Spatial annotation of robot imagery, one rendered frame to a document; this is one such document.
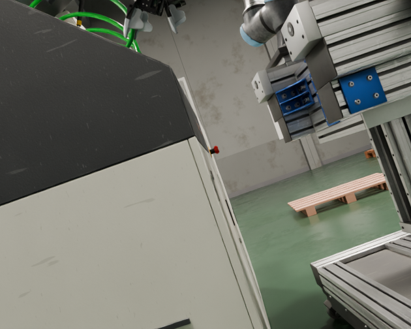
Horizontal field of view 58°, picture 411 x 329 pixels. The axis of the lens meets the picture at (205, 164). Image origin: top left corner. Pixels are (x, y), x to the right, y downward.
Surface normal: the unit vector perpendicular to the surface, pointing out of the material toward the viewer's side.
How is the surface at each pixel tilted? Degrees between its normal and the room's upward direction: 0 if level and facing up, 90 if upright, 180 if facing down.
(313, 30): 90
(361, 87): 90
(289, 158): 90
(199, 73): 90
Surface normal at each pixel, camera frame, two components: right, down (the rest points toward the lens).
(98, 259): -0.05, -0.02
